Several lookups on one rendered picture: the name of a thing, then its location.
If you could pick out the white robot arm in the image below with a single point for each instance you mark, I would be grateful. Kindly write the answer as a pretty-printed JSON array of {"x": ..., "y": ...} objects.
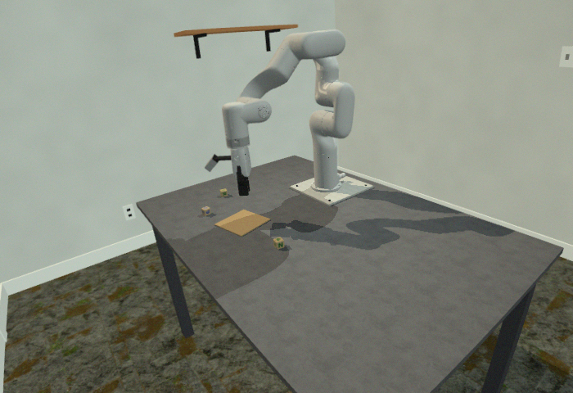
[{"x": 324, "y": 126}]

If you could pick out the tan flat mat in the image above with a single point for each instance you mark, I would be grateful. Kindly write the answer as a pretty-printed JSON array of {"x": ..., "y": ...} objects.
[{"x": 242, "y": 222}]

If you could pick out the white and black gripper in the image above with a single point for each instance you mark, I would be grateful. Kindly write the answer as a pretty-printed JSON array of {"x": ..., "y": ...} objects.
[{"x": 241, "y": 167}]

